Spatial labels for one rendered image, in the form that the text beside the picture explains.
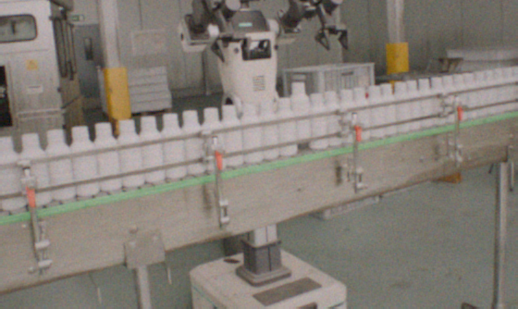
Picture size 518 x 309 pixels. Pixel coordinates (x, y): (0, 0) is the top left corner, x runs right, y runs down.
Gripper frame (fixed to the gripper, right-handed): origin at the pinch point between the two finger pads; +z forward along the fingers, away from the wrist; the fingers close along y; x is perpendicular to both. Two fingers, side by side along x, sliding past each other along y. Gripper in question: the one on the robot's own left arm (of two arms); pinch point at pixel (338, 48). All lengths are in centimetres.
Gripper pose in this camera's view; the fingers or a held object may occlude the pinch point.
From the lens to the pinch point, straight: 213.8
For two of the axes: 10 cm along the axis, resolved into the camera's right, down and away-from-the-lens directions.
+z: 2.8, 9.2, -2.8
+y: 8.5, -1.0, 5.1
